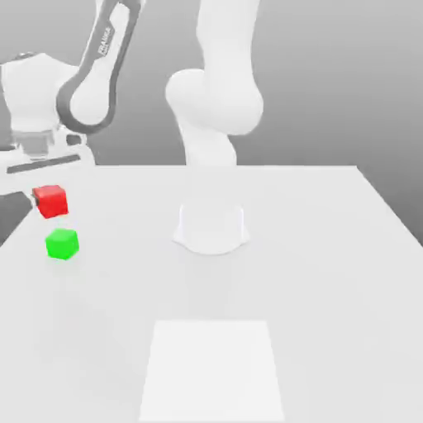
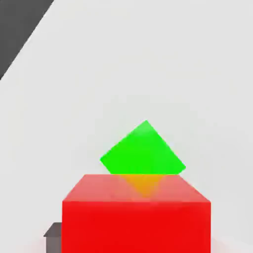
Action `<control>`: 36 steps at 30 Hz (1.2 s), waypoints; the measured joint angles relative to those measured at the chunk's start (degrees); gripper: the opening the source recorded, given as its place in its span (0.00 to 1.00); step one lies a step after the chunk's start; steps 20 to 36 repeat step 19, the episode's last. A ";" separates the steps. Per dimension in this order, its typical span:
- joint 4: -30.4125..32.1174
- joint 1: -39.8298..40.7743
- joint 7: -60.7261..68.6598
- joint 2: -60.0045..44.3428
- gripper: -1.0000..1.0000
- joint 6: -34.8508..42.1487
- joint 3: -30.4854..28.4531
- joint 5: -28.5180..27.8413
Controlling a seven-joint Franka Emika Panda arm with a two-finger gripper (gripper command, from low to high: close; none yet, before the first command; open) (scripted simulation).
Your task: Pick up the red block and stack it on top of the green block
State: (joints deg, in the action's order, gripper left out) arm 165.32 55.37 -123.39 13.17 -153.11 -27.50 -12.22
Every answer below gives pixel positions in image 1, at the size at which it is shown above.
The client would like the small red cube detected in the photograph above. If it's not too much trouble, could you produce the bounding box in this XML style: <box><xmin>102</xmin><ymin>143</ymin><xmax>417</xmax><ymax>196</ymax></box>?
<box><xmin>31</xmin><ymin>184</ymin><xmax>69</xmax><ymax>220</ymax></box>

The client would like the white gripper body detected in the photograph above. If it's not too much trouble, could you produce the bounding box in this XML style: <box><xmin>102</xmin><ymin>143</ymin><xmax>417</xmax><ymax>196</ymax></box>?
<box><xmin>0</xmin><ymin>147</ymin><xmax>97</xmax><ymax>197</ymax></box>

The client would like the small green cube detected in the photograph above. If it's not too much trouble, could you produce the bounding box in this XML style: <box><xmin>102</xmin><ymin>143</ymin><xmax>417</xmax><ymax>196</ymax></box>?
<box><xmin>45</xmin><ymin>228</ymin><xmax>81</xmax><ymax>261</ymax></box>

